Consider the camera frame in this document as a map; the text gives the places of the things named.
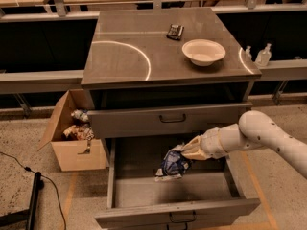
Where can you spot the blue chip bag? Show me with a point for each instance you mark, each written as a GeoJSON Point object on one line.
{"type": "Point", "coordinates": [174, 165]}

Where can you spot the brown snack bag in box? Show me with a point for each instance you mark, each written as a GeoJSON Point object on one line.
{"type": "Point", "coordinates": [81, 132]}

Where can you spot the clear pump bottle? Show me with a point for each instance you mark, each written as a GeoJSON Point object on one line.
{"type": "Point", "coordinates": [264, 56]}

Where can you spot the grey drawer cabinet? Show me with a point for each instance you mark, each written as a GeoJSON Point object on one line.
{"type": "Point", "coordinates": [133, 64]}

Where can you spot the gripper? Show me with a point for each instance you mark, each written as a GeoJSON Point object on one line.
{"type": "Point", "coordinates": [210, 144]}

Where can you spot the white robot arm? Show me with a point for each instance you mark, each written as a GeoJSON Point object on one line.
{"type": "Point", "coordinates": [253, 131]}

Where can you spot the grey top drawer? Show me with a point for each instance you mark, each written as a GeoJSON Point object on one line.
{"type": "Point", "coordinates": [116, 123]}

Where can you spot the small clear bottle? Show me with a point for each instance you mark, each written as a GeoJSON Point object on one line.
{"type": "Point", "coordinates": [248, 52]}

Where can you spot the grey open middle drawer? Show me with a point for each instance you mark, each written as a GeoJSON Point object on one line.
{"type": "Point", "coordinates": [134, 197]}

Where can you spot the silver snack bag in box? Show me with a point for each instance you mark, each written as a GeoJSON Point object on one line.
{"type": "Point", "coordinates": [80, 115]}

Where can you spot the white bowl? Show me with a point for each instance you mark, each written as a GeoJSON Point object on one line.
{"type": "Point", "coordinates": [203, 52]}

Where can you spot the cardboard box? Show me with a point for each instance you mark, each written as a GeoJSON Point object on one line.
{"type": "Point", "coordinates": [74, 148]}

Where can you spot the grey bottom drawer front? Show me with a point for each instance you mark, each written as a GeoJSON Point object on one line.
{"type": "Point", "coordinates": [197, 224]}

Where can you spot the small dark snack packet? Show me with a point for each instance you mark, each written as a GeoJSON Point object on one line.
{"type": "Point", "coordinates": [175, 32]}

